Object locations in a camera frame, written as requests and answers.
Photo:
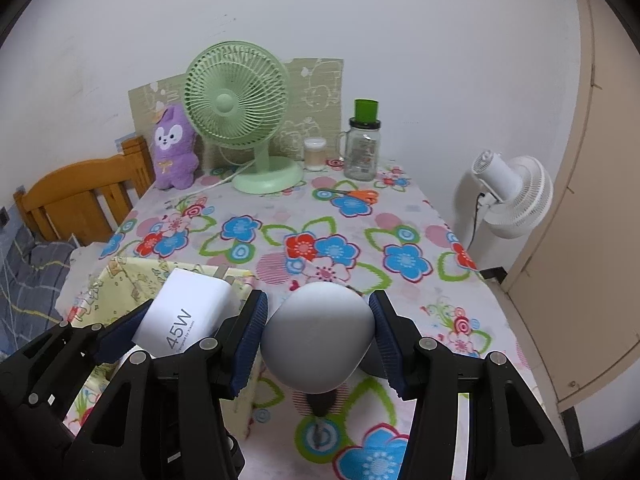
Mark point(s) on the white charger block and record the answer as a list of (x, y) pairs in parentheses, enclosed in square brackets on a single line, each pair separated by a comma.
[(190, 305)]

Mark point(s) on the glass jar with green lid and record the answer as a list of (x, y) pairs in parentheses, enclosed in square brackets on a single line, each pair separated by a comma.
[(362, 152)]

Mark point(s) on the purple plush toy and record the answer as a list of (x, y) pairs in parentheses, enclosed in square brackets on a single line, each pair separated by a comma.
[(172, 155)]

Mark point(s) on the cotton swab container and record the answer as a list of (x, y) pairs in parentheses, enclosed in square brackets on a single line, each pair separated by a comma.
[(315, 157)]

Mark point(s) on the green desk fan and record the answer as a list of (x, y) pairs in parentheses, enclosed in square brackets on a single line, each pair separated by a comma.
[(235, 95)]

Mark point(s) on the green patterned board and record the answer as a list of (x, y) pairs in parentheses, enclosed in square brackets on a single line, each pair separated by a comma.
[(320, 90)]

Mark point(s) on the black car key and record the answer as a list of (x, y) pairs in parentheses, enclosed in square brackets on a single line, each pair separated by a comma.
[(322, 402)]

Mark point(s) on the white egg-shaped speaker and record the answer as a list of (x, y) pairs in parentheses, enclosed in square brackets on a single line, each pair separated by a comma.
[(320, 335)]

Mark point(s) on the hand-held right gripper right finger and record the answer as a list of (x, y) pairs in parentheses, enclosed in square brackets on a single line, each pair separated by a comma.
[(387, 345)]

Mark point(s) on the orange scissors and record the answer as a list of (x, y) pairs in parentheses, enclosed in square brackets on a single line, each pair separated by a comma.
[(367, 196)]

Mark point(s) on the beige door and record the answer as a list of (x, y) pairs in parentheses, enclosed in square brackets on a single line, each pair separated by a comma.
[(600, 210)]

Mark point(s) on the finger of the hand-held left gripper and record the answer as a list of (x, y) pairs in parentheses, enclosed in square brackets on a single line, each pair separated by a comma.
[(120, 337), (227, 327)]

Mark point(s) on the plaid pillow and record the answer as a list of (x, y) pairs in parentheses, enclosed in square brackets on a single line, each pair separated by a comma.
[(30, 285)]

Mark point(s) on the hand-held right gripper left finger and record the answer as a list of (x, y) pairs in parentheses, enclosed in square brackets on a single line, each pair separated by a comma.
[(250, 345)]

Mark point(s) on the yellow patterned storage box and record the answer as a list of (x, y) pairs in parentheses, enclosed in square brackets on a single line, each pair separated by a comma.
[(135, 275)]

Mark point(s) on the white standing fan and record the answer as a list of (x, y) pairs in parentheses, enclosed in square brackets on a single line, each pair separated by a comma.
[(525, 195)]

